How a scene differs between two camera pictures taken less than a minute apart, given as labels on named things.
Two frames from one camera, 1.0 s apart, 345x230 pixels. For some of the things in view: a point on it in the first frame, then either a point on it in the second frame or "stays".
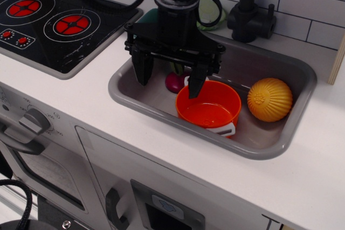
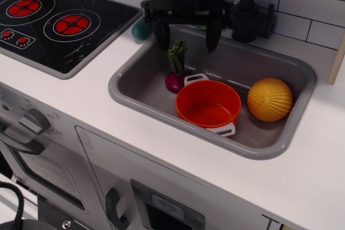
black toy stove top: [45, 26] stays
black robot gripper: [173, 34] to [187, 4]
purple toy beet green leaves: [174, 81] stays
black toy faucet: [246, 21] stays
